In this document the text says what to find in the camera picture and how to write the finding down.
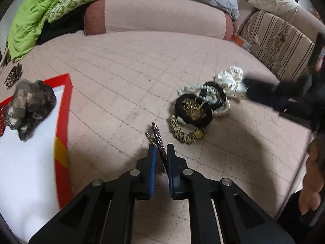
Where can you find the white dotted scrunchie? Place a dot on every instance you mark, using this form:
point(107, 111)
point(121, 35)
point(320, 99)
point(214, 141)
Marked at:
point(232, 81)

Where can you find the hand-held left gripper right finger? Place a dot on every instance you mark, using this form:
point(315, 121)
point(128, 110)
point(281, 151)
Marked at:
point(172, 172)

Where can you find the striped cushion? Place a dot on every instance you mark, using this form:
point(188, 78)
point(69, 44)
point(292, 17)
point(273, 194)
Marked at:
point(279, 43)

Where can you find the red sequined scrunchie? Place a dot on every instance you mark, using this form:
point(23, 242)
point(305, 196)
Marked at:
point(2, 122)

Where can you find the brown beaded hair clip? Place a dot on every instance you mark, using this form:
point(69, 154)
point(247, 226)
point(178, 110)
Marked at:
point(12, 76)

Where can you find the green blanket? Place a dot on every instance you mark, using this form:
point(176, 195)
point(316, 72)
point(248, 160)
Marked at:
point(38, 12)

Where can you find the black scrunchie with charm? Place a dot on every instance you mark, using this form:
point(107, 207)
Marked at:
point(181, 111)

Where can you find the orange packet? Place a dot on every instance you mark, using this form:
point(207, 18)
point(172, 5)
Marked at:
point(238, 42)

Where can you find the grey brown fluffy scrunchie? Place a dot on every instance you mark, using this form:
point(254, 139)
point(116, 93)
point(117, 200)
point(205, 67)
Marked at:
point(30, 106)

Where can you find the plain black scrunchie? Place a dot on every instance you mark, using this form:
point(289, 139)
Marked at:
point(219, 87)

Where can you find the black cloth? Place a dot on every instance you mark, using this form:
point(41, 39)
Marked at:
point(63, 28)

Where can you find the dark beaded hair clip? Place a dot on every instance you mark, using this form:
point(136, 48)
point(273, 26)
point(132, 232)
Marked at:
point(159, 141)

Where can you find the leopard print scrunchie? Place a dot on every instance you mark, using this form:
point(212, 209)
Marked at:
point(179, 131)

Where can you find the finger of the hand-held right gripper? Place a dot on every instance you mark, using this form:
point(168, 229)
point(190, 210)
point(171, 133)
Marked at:
point(261, 92)

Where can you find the pink bolster pillow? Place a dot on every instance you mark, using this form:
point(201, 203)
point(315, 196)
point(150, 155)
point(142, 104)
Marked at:
point(157, 15)

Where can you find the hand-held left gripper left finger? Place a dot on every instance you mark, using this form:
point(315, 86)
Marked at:
point(151, 167)

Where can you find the person's right hand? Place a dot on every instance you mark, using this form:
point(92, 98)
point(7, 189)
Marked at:
point(313, 178)

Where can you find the green white patterned quilt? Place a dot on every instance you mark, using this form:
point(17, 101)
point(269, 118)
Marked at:
point(76, 2)

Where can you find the metallic rhinestone hair clip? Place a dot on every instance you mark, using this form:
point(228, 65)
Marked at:
point(191, 109)

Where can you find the white tray red border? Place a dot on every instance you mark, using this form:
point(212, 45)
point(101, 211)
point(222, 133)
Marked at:
point(30, 172)

